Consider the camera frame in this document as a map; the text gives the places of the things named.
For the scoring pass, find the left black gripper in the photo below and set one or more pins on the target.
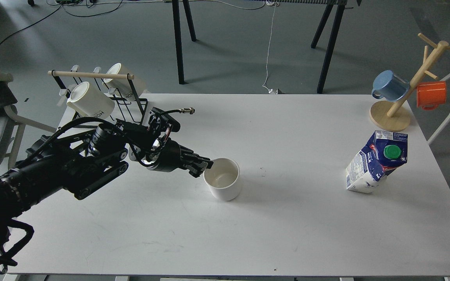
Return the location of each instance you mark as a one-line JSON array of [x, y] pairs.
[[174, 156]]

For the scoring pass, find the white ceramic mug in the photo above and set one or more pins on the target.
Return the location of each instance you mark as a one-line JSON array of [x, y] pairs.
[[224, 179]]

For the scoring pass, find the blue white milk carton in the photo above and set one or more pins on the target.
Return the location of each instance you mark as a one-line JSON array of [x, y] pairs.
[[384, 152]]

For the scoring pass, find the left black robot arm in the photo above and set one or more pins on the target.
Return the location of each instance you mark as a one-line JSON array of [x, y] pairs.
[[81, 157]]

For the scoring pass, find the orange mug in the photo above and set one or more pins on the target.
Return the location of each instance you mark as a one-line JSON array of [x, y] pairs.
[[429, 95]]

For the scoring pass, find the wooden mug tree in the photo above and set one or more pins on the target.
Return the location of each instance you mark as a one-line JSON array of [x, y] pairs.
[[392, 116]]

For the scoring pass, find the white mug rear on rack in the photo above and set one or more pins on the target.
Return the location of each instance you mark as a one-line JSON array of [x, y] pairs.
[[123, 87]]

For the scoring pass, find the white mug on rack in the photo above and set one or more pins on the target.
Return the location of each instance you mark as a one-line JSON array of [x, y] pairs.
[[88, 101], [123, 87]]

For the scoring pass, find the blue mug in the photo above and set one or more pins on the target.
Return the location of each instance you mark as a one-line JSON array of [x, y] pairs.
[[390, 86]]

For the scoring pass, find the white mug front on rack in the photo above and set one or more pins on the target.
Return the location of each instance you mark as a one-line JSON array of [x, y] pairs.
[[88, 101]]

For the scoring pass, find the black trestle table legs left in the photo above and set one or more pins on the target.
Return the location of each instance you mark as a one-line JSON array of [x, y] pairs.
[[178, 34]]

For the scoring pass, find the black trestle table legs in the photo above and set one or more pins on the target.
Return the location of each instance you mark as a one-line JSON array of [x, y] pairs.
[[341, 6], [178, 34]]

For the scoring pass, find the black trestle table legs right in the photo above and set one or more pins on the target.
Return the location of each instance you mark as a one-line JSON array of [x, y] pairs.
[[341, 6]]

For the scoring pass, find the black wire mug rack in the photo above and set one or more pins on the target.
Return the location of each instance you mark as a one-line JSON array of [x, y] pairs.
[[127, 110]]

